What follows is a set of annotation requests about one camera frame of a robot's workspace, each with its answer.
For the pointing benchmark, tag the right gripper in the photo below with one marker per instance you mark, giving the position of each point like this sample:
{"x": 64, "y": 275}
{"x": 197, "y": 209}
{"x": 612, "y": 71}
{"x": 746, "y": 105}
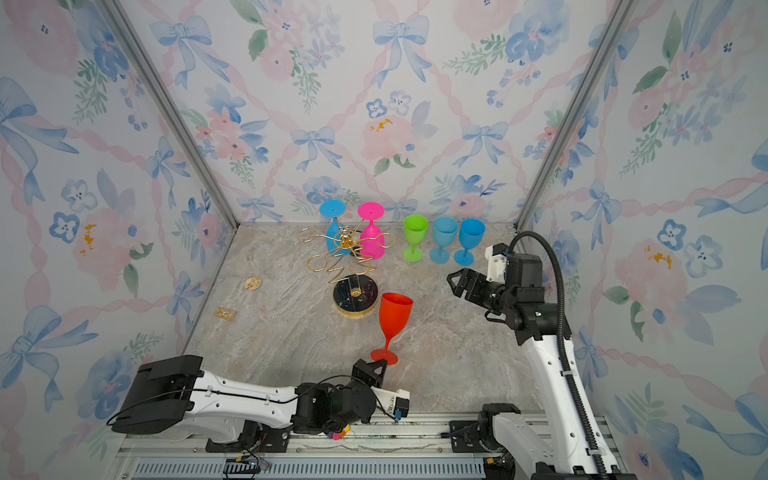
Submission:
{"x": 458, "y": 291}

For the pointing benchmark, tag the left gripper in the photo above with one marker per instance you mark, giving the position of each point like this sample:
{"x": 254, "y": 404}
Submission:
{"x": 368, "y": 374}

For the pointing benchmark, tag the blue wine glass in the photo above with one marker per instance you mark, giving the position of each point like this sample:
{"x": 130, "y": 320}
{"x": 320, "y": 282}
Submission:
{"x": 332, "y": 209}
{"x": 471, "y": 233}

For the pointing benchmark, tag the teal wine glass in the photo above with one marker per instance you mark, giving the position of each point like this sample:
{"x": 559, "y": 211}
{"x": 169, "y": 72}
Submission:
{"x": 445, "y": 230}

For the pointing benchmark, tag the red wine glass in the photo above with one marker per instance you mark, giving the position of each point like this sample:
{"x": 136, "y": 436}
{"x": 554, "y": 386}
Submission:
{"x": 394, "y": 314}

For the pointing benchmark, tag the green wine glass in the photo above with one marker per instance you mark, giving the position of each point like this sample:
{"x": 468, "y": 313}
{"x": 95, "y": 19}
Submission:
{"x": 415, "y": 232}

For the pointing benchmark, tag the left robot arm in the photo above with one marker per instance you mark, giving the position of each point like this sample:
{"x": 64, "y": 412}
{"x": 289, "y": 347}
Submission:
{"x": 178, "y": 393}

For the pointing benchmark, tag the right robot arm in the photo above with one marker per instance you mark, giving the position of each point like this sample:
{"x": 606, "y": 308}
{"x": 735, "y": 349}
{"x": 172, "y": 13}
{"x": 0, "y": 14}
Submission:
{"x": 512, "y": 292}

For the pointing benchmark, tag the pink wine glass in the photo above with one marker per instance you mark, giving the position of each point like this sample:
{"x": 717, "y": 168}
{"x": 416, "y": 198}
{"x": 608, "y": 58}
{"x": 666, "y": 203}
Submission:
{"x": 371, "y": 231}

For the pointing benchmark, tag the rainbow flower toy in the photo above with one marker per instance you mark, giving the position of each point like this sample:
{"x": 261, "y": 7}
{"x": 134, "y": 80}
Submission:
{"x": 336, "y": 433}

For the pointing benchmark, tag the round cracker piece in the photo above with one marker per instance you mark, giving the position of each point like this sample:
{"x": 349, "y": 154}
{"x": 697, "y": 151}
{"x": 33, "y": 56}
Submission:
{"x": 252, "y": 283}

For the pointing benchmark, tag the square cracker piece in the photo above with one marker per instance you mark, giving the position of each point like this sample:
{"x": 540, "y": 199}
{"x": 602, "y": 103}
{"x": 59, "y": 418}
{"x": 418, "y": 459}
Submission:
{"x": 225, "y": 313}

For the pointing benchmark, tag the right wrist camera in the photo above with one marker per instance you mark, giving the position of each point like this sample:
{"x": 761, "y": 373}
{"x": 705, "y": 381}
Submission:
{"x": 496, "y": 256}

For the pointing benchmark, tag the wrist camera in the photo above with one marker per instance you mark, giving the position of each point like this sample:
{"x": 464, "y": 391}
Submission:
{"x": 394, "y": 404}
{"x": 496, "y": 256}

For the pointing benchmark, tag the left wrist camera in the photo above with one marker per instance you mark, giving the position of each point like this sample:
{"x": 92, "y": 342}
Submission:
{"x": 394, "y": 404}

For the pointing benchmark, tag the gold wire glass rack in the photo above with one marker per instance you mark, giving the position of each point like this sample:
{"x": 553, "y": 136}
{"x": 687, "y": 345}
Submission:
{"x": 350, "y": 265}

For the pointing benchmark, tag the aluminium mounting rail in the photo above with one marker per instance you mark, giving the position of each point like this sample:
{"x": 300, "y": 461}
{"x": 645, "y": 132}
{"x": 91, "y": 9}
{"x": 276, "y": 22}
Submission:
{"x": 422, "y": 446}

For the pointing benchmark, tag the right frame post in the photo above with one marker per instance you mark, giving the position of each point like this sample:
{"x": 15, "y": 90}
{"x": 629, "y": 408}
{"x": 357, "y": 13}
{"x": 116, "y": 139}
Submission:
{"x": 612, "y": 33}

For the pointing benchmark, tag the frame post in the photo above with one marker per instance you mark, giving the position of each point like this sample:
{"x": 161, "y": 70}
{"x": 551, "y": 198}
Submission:
{"x": 612, "y": 33}
{"x": 117, "y": 19}

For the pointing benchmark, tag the left frame post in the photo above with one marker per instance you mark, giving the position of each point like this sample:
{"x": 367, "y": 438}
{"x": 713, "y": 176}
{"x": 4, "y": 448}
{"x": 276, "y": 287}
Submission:
{"x": 117, "y": 19}

